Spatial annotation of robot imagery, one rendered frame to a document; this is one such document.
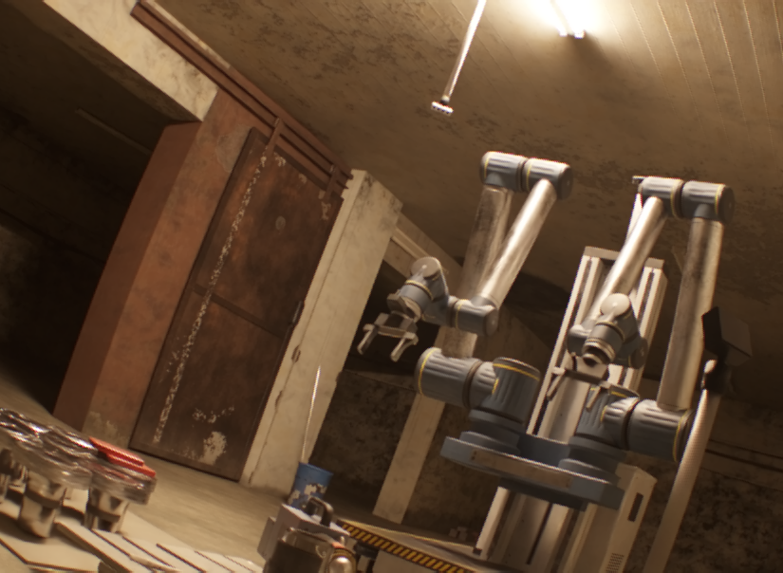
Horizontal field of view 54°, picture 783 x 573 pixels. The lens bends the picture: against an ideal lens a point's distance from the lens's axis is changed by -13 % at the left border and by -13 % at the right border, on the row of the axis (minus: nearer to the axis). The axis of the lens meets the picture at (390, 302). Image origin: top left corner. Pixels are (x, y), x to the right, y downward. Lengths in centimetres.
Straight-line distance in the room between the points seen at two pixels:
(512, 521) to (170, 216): 372
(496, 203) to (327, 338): 442
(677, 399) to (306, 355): 493
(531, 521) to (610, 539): 36
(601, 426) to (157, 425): 416
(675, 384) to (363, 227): 517
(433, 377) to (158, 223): 326
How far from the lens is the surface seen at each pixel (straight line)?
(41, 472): 237
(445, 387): 343
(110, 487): 255
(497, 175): 352
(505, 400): 331
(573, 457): 316
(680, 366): 307
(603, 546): 353
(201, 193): 651
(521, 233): 325
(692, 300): 310
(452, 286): 971
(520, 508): 357
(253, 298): 704
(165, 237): 632
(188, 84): 631
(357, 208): 773
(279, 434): 753
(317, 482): 711
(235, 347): 701
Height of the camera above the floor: 59
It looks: 10 degrees up
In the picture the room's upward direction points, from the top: 20 degrees clockwise
